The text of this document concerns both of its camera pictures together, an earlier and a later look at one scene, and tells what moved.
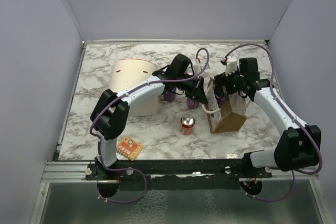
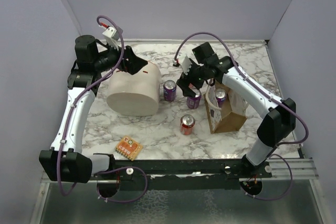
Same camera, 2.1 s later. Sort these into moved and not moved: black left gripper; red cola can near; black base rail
Moved: black left gripper
Not moved: red cola can near; black base rail
